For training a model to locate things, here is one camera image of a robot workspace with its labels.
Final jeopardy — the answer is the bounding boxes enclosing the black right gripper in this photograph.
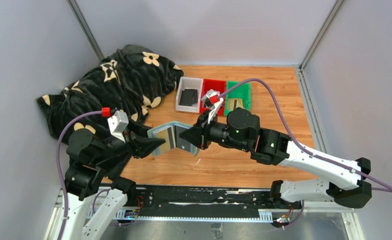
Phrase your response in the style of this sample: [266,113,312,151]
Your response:
[180,109,250,153]

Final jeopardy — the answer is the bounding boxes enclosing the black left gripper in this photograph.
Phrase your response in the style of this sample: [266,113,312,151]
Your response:
[92,114,166,164]

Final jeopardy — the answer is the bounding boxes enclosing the teal leather card holder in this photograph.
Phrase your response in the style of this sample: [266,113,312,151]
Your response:
[147,121,200,157]

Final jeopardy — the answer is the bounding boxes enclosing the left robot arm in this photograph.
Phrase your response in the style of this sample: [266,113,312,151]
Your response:
[57,117,165,240]

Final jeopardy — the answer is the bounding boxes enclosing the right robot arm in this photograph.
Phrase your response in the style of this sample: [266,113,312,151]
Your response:
[179,108,372,209]

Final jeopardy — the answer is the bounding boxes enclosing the dark card in holder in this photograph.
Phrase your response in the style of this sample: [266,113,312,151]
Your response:
[176,137,198,156]

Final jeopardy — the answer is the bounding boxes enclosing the gold card in holder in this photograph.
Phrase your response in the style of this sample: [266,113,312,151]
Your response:
[156,126,175,155]

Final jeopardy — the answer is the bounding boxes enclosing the black cards stack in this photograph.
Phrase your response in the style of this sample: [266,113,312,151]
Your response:
[179,88,198,107]

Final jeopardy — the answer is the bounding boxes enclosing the gold cards in green bin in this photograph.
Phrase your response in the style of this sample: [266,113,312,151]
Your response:
[227,98,244,111]

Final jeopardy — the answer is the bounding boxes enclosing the white plastic bin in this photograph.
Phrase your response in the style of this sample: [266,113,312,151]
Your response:
[175,76,203,113]

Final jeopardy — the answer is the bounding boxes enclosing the red plastic bin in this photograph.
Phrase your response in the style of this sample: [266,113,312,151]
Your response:
[199,78,227,116]

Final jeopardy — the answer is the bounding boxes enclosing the black floral fleece blanket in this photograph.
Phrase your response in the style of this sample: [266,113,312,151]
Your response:
[36,44,184,180]

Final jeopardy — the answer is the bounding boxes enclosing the green plastic bin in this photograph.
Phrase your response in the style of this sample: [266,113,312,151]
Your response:
[224,83,251,116]

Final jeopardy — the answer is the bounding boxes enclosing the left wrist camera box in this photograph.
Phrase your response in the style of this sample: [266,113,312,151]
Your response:
[107,110,129,142]

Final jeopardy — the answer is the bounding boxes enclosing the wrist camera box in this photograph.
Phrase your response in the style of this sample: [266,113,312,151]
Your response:
[201,89,224,124]
[107,110,129,142]

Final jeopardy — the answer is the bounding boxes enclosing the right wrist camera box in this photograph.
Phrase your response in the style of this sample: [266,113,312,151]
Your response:
[201,89,224,124]

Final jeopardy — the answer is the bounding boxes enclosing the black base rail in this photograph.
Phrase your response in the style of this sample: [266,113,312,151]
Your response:
[113,184,302,224]

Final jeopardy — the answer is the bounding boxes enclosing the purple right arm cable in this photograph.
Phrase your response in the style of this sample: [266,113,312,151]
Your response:
[215,78,392,199]

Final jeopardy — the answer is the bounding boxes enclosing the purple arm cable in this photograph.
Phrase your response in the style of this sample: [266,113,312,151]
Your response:
[215,78,392,199]
[56,106,112,240]

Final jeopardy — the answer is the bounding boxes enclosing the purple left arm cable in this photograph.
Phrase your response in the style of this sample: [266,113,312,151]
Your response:
[56,106,112,240]

